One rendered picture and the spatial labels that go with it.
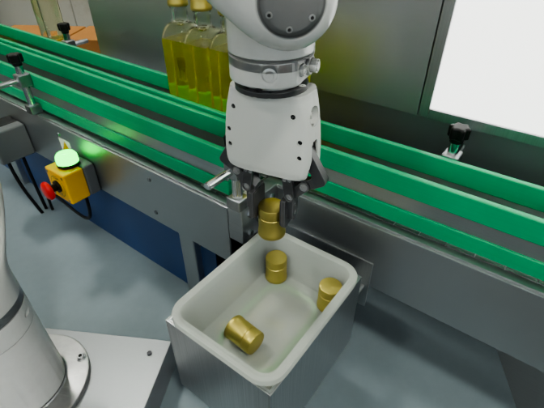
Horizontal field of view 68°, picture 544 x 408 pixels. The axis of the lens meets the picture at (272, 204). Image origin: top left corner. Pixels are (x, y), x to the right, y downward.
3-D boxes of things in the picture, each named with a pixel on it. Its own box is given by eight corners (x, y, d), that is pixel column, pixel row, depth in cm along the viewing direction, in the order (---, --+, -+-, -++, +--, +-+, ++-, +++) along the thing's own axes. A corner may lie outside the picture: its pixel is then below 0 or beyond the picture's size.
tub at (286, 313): (357, 309, 63) (365, 269, 58) (270, 431, 48) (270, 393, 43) (268, 261, 71) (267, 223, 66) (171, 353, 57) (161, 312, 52)
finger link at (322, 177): (344, 163, 43) (315, 193, 47) (288, 116, 43) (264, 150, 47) (341, 168, 42) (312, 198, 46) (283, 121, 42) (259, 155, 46)
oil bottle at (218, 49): (257, 144, 79) (253, 28, 66) (238, 156, 75) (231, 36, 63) (235, 137, 82) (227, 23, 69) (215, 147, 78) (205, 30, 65)
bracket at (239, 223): (280, 217, 71) (280, 184, 67) (246, 246, 65) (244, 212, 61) (264, 210, 73) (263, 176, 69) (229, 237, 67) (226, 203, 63)
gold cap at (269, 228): (278, 244, 51) (278, 216, 48) (252, 236, 52) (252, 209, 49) (289, 227, 53) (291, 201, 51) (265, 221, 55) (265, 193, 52)
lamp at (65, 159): (84, 163, 84) (80, 150, 82) (65, 172, 81) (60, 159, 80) (72, 156, 86) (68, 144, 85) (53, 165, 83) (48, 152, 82)
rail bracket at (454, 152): (460, 191, 67) (486, 116, 59) (447, 211, 63) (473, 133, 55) (436, 183, 69) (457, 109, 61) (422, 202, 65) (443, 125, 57)
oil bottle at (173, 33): (213, 129, 85) (202, 19, 72) (193, 139, 81) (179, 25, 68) (193, 121, 87) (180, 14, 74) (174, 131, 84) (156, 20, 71)
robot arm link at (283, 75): (331, 44, 41) (329, 74, 42) (252, 35, 44) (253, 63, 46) (299, 68, 35) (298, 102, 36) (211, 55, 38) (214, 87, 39)
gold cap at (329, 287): (312, 302, 62) (313, 282, 59) (330, 292, 63) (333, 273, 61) (325, 318, 60) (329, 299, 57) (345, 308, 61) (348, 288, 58)
